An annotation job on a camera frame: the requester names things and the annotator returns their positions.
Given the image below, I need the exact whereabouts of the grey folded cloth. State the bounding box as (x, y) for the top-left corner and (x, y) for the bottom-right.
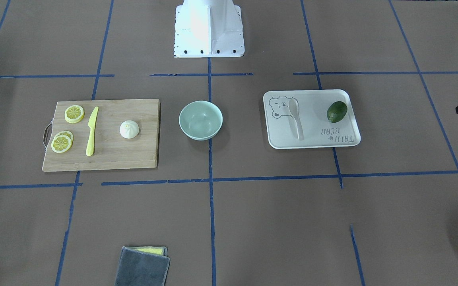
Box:
(114, 246), (170, 286)

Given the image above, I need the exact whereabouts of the lemon slice bottom stacked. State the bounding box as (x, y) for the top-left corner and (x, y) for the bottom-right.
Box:
(53, 130), (74, 142)

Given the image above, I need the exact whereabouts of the white ceramic spoon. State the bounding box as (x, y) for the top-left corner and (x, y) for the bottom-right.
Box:
(288, 98), (304, 141)

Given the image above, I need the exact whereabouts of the yellow plastic knife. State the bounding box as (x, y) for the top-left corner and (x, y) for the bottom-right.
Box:
(85, 106), (99, 157)

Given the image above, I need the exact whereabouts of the light green bowl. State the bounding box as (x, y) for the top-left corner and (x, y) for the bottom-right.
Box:
(179, 100), (223, 141)

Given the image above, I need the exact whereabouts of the white bear tray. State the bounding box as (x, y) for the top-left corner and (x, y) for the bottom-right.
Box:
(262, 89), (361, 149)

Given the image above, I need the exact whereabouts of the lemon slice stacked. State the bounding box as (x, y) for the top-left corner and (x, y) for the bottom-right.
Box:
(53, 130), (74, 142)
(51, 135), (72, 153)

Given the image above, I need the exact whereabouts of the white steamed bun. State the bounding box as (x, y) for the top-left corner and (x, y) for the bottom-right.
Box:
(119, 120), (140, 139)

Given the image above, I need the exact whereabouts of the lemon slice upper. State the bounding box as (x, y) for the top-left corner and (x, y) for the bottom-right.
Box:
(64, 105), (84, 124)

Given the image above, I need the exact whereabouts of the lemon slice top stacked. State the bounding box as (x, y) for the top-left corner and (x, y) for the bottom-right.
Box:
(51, 135), (72, 153)

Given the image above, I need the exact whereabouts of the yellow sponge cloth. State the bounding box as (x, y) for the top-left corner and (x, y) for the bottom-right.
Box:
(129, 246), (167, 256)

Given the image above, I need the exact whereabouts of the green avocado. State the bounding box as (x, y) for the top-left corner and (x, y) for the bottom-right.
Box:
(326, 101), (347, 123)

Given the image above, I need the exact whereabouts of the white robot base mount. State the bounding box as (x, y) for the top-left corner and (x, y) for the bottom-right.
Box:
(173, 0), (245, 58)

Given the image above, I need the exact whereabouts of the bamboo cutting board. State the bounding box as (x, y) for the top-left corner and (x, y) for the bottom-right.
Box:
(42, 99), (161, 172)

